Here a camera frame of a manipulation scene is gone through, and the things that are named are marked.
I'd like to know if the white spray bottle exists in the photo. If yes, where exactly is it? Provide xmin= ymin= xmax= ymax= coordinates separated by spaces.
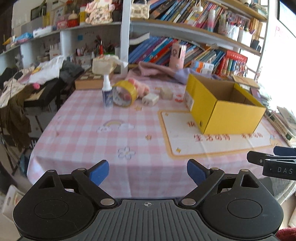
xmin=102 ymin=75 xmax=113 ymax=108

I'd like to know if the white power adapter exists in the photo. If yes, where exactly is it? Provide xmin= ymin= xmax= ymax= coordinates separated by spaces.
xmin=159 ymin=88 xmax=174 ymax=100

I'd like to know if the small white charger cube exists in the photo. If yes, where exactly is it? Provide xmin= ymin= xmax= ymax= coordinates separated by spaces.
xmin=142 ymin=93 xmax=159 ymax=107

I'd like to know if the pink plush paw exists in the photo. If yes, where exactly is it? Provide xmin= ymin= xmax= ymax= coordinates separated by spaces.
xmin=128 ymin=78 xmax=150 ymax=98

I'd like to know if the stack of books right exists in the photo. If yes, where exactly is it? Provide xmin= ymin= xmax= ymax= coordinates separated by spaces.
xmin=265 ymin=106 xmax=296 ymax=148

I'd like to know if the yellow cardboard box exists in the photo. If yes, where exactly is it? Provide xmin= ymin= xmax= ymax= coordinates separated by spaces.
xmin=184 ymin=74 xmax=266 ymax=135

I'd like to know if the pink checkered tablecloth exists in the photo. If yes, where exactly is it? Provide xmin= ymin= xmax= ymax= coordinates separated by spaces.
xmin=27 ymin=80 xmax=286 ymax=198

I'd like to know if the brown paper envelope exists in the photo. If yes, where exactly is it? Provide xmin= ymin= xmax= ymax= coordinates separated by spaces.
xmin=232 ymin=75 xmax=260 ymax=89

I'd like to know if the yellow tape roll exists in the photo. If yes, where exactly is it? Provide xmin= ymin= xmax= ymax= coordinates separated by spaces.
xmin=112 ymin=80 xmax=138 ymax=108

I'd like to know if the wooden chess box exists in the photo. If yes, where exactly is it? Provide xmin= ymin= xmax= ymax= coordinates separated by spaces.
xmin=75 ymin=69 xmax=104 ymax=90

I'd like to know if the orange blue white box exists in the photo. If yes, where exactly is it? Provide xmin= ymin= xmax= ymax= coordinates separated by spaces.
xmin=190 ymin=60 xmax=214 ymax=75

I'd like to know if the tissue box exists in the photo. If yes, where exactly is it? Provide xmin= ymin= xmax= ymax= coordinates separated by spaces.
xmin=92 ymin=55 xmax=128 ymax=75

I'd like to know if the white pen holder box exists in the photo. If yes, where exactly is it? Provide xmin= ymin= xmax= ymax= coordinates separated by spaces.
xmin=237 ymin=29 xmax=252 ymax=47

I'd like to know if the pink cylindrical container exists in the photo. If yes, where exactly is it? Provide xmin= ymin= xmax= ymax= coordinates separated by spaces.
xmin=169 ymin=43 xmax=187 ymax=70

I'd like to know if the purple pink cloth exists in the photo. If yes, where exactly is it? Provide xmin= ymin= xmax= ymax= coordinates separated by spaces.
xmin=123 ymin=61 xmax=222 ymax=85

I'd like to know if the white bookshelf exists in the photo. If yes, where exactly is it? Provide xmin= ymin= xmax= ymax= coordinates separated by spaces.
xmin=1 ymin=1 xmax=263 ymax=72

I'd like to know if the pink doll figure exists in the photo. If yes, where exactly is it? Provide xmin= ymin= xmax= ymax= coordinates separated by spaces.
xmin=85 ymin=0 xmax=115 ymax=25

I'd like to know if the white quilted handbag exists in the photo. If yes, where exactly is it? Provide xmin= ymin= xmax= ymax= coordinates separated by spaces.
xmin=130 ymin=0 xmax=150 ymax=20

